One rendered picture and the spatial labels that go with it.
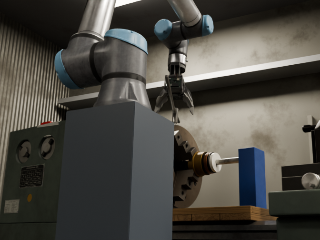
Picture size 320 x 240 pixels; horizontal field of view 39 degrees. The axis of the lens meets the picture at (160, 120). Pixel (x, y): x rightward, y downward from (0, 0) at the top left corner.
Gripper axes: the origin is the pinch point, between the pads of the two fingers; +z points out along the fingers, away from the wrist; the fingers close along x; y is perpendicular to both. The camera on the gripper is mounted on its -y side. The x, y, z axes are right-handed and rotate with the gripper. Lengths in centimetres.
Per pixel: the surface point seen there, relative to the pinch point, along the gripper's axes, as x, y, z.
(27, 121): -226, -288, -106
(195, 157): 10.0, 6.1, 18.5
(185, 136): 4.8, -3.2, 7.6
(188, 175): 7.9, 4.2, 24.6
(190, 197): 7.4, -8.6, 30.0
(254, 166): 30.8, 16.1, 23.9
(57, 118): -211, -334, -128
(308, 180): 43, 47, 36
